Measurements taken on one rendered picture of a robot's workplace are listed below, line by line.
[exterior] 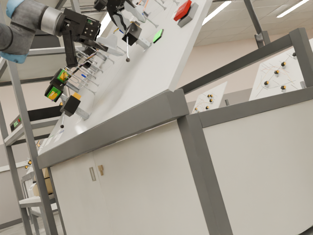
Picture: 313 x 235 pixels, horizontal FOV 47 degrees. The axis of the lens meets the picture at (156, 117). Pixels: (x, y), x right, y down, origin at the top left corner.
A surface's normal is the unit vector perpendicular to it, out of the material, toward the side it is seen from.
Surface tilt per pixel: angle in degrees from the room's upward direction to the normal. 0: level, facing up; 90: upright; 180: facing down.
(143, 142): 90
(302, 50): 90
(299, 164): 90
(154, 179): 90
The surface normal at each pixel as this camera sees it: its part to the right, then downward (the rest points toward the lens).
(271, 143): 0.53, -0.22
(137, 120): -0.80, 0.18
